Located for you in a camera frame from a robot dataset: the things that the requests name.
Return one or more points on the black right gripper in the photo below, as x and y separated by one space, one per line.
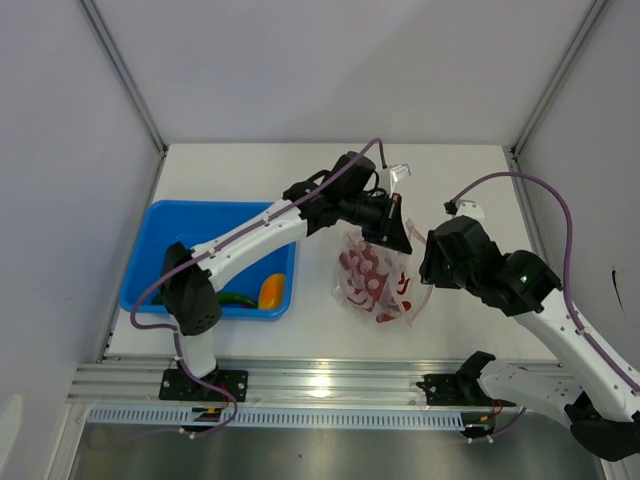
430 270

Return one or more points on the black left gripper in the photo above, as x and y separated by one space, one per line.
389 231

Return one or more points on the red toy lobster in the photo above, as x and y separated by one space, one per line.
373 282

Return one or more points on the clear pink zip top bag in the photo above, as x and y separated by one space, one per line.
419 293

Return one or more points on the orange yellow toy mango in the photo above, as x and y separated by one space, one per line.
272 292

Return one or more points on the blue plastic bin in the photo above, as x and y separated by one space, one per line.
193 222

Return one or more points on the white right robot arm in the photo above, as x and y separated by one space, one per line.
600 406

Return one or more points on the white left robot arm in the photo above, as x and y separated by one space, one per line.
354 191

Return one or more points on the green toy chili pepper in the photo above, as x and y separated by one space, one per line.
239 300

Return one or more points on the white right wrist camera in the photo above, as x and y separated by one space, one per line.
462 207

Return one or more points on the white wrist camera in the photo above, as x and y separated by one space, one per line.
462 207
391 176

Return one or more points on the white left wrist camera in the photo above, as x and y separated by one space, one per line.
391 176

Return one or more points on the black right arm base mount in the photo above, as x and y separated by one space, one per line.
452 390

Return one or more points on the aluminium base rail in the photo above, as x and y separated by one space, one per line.
275 383

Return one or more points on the right aluminium frame post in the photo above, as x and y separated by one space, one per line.
577 45

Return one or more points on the aluminium frame post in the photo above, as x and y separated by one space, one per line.
577 45
113 54

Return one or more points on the slotted white cable duct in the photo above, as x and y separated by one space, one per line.
272 417

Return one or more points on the left aluminium frame post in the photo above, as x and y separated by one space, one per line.
113 54

